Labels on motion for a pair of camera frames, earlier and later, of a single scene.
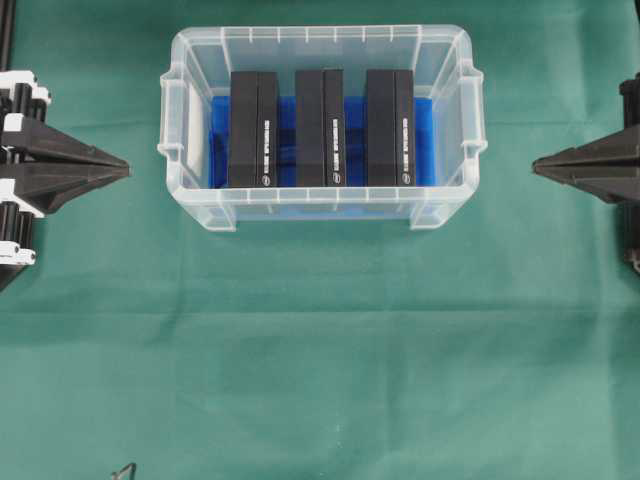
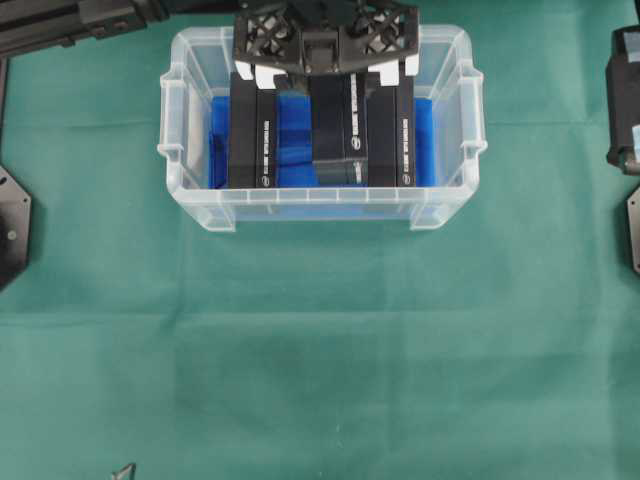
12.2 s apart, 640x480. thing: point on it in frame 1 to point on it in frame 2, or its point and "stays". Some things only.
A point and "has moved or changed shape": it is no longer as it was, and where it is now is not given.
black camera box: (254, 130) stays
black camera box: (320, 128) has moved or changed shape
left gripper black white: (21, 104) to (277, 41)
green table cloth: (504, 346) stays
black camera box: (391, 134) stays
